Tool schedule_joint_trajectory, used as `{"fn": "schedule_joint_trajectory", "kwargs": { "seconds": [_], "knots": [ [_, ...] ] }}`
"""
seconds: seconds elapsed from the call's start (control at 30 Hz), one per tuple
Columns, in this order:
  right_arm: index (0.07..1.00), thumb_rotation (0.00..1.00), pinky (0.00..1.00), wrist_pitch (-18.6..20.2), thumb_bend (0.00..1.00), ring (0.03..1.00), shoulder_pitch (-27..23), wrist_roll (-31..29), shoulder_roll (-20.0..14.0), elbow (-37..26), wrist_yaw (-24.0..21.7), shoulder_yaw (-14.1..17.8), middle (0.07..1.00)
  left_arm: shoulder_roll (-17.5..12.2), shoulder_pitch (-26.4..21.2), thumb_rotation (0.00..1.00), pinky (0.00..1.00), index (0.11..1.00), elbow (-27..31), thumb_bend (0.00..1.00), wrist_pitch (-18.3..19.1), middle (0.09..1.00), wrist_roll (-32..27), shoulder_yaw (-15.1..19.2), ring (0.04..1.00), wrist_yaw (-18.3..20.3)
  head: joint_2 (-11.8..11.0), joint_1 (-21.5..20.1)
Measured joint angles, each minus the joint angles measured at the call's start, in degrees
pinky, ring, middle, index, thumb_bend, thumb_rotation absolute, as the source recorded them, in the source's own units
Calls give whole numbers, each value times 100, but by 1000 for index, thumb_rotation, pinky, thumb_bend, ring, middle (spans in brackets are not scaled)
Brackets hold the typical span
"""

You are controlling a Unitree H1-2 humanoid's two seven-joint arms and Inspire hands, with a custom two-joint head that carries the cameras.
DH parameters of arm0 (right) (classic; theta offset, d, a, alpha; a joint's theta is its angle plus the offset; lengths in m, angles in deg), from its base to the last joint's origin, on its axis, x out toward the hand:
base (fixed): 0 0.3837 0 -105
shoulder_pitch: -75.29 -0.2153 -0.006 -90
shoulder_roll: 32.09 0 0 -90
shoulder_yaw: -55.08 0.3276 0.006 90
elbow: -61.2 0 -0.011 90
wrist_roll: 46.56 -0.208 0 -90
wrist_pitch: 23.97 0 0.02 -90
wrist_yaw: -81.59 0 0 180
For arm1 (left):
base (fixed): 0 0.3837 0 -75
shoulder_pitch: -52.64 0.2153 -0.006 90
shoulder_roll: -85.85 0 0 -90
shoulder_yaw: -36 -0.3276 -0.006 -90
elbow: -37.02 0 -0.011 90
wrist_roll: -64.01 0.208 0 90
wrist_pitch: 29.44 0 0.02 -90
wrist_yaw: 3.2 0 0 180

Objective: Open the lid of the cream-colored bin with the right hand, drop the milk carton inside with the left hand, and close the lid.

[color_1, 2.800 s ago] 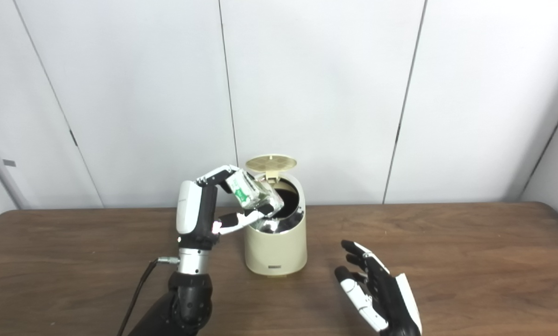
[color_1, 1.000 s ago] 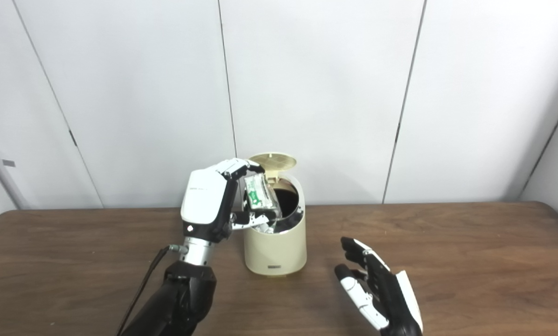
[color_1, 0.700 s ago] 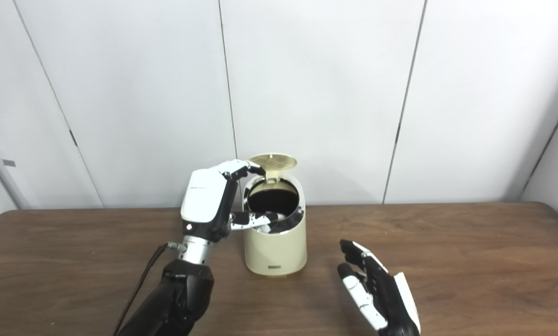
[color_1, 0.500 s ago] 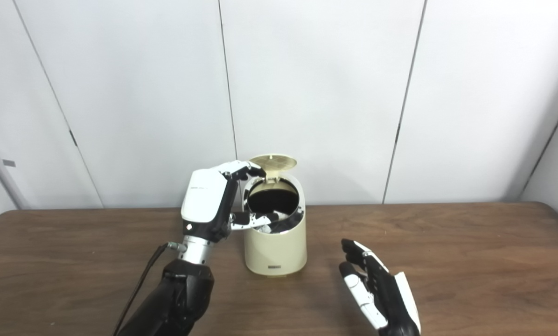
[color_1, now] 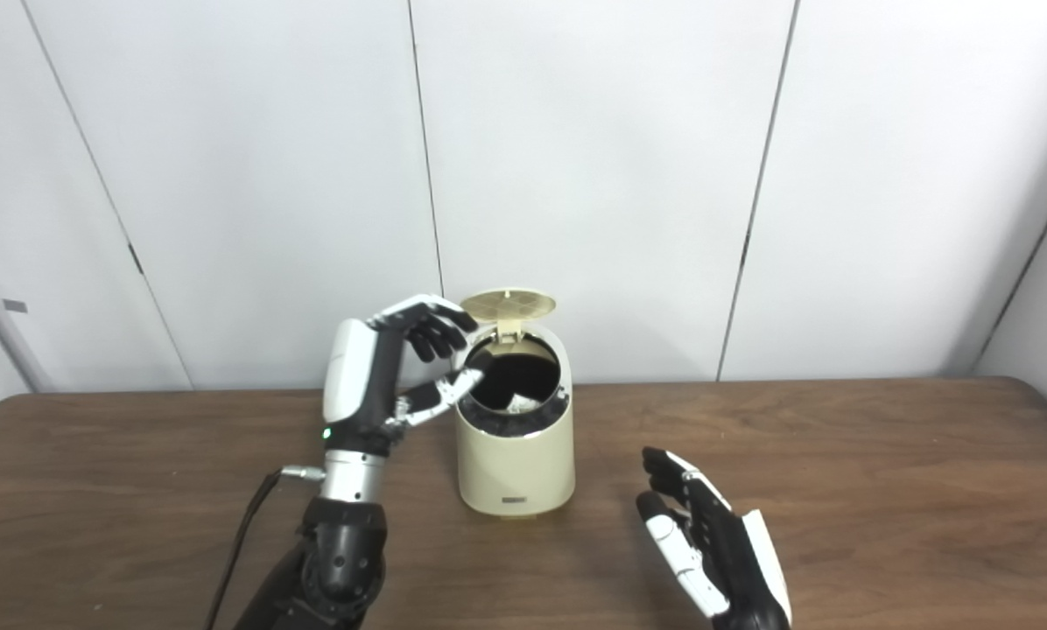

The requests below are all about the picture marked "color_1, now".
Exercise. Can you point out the cream-colored trash bin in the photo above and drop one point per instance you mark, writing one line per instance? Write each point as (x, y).
(515, 468)

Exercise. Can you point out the small grey wall tag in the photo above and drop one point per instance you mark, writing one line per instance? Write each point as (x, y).
(15, 306)

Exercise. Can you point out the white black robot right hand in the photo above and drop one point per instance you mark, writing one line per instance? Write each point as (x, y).
(734, 560)

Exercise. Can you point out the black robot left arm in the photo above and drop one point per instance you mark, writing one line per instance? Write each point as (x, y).
(340, 542)

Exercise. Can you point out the white green milk carton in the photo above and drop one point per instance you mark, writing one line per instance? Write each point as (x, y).
(521, 402)

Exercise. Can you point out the black bin liner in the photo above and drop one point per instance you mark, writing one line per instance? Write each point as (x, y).
(523, 372)

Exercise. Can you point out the round cream bin lid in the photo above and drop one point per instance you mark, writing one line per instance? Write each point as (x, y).
(506, 304)

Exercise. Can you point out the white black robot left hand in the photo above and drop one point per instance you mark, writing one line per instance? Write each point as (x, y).
(357, 385)

